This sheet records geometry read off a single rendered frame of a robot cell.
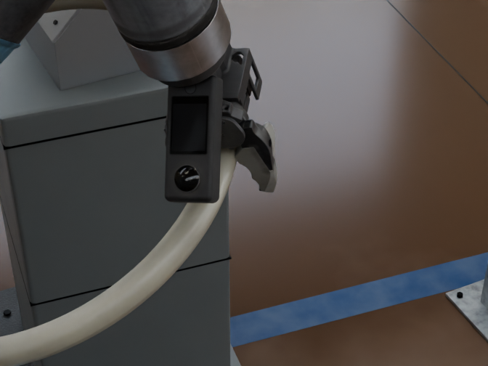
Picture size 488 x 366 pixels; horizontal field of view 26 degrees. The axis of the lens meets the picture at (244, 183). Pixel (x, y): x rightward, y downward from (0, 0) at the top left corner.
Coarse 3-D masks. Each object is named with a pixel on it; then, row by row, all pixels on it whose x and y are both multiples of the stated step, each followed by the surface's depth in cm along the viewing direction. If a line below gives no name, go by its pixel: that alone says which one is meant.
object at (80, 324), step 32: (64, 0) 123; (96, 0) 121; (224, 160) 102; (224, 192) 101; (192, 224) 99; (160, 256) 97; (128, 288) 96; (64, 320) 96; (96, 320) 96; (0, 352) 96; (32, 352) 96
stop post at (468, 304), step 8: (480, 280) 266; (464, 288) 263; (472, 288) 263; (480, 288) 263; (448, 296) 261; (456, 296) 261; (464, 296) 261; (472, 296) 261; (480, 296) 261; (456, 304) 259; (464, 304) 259; (472, 304) 259; (480, 304) 259; (464, 312) 257; (472, 312) 257; (480, 312) 257; (472, 320) 255; (480, 320) 255; (480, 328) 252
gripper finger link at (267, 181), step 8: (272, 128) 107; (272, 136) 107; (272, 144) 107; (240, 152) 102; (248, 152) 102; (256, 152) 102; (272, 152) 107; (240, 160) 103; (248, 160) 103; (256, 160) 103; (248, 168) 104; (256, 168) 104; (264, 168) 104; (256, 176) 105; (264, 176) 105; (272, 176) 105; (264, 184) 106; (272, 184) 107
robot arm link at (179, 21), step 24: (120, 0) 84; (144, 0) 83; (168, 0) 84; (192, 0) 86; (216, 0) 90; (120, 24) 87; (144, 24) 86; (168, 24) 86; (192, 24) 87; (144, 48) 88; (168, 48) 88
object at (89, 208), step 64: (0, 64) 187; (0, 128) 176; (64, 128) 179; (128, 128) 183; (0, 192) 222; (64, 192) 187; (128, 192) 192; (64, 256) 195; (128, 256) 201; (192, 256) 206; (128, 320) 211; (192, 320) 217
